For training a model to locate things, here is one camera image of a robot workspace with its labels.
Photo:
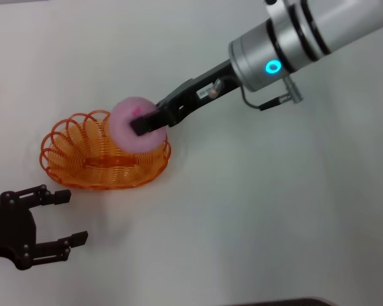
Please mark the dark robot torso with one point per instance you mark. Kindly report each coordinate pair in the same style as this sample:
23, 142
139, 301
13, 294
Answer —
284, 302

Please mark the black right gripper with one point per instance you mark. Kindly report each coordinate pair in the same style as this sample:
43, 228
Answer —
198, 92

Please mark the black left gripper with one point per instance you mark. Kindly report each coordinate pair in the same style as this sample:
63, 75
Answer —
12, 229

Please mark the pink peach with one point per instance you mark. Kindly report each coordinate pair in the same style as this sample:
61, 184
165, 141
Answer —
124, 127

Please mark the orange woven plastic basket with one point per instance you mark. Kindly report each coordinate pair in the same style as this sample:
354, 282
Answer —
92, 165

